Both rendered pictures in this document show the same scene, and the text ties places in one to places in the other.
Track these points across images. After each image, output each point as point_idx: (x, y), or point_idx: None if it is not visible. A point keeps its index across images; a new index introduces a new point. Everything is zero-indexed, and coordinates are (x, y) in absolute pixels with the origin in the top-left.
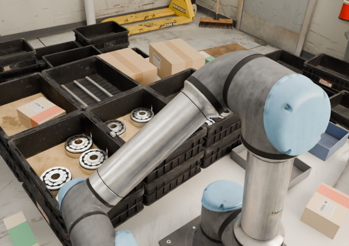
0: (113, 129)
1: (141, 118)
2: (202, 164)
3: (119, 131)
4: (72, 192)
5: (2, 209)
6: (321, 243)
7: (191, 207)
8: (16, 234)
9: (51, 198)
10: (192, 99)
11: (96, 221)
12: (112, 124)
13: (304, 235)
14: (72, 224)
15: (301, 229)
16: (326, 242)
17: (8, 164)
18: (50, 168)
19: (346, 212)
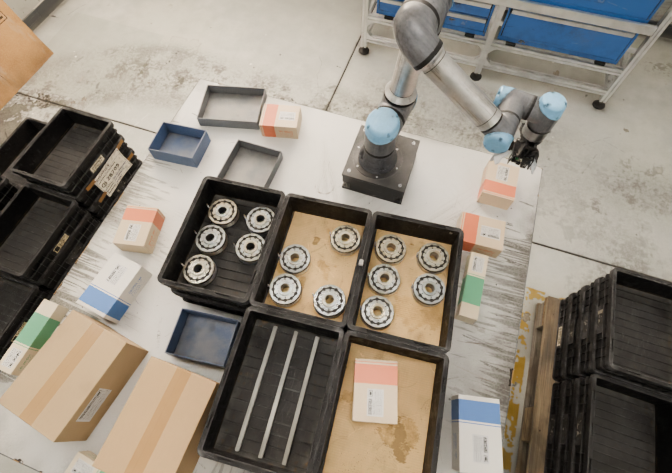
0: (333, 294)
1: (292, 284)
2: None
3: (330, 289)
4: (507, 129)
5: (463, 352)
6: (310, 123)
7: None
8: (476, 296)
9: (461, 246)
10: (444, 50)
11: (509, 106)
12: (326, 303)
13: (310, 133)
14: (518, 118)
15: (306, 135)
16: (306, 120)
17: None
18: (425, 302)
19: (284, 105)
